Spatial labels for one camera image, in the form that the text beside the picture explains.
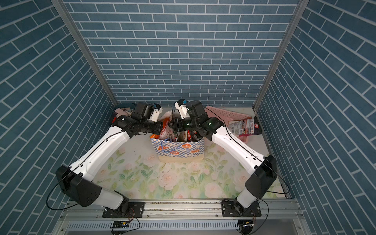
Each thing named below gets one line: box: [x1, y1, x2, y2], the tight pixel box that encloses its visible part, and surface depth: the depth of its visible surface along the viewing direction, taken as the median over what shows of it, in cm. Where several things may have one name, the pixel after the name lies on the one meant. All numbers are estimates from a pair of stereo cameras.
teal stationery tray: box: [108, 103, 135, 127], surface depth 110 cm
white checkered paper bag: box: [149, 136, 205, 163], surface depth 77 cm
